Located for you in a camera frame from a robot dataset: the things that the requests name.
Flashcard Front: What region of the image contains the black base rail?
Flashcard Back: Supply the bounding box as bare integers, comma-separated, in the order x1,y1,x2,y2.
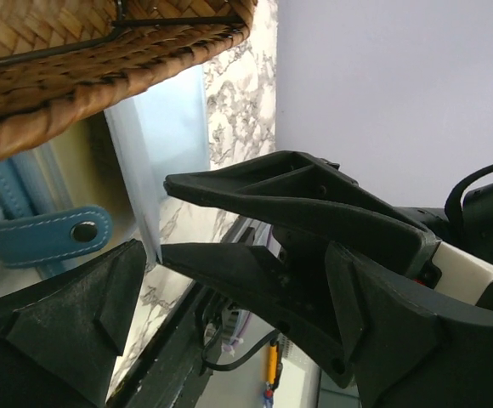
106,218,273,407

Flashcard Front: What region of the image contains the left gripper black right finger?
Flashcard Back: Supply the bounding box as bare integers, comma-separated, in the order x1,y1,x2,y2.
325,243,493,407

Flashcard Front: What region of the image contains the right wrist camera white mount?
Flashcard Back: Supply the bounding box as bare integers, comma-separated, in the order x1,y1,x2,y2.
414,241,493,311

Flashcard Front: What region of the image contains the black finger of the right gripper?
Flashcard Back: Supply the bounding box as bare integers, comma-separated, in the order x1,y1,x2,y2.
164,151,436,277
161,243,354,388

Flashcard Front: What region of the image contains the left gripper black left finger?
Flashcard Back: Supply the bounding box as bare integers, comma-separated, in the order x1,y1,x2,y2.
0,240,145,407

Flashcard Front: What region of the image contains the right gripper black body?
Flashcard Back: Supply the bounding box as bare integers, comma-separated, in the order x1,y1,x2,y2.
269,225,329,272

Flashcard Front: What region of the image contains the brown woven divided basket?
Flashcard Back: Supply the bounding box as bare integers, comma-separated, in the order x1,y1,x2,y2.
0,0,257,161

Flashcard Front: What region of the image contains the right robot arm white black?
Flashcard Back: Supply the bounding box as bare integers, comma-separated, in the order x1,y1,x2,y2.
161,151,493,407

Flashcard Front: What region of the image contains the blue leather card holder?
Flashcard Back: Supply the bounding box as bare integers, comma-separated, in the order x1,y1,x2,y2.
0,67,212,280

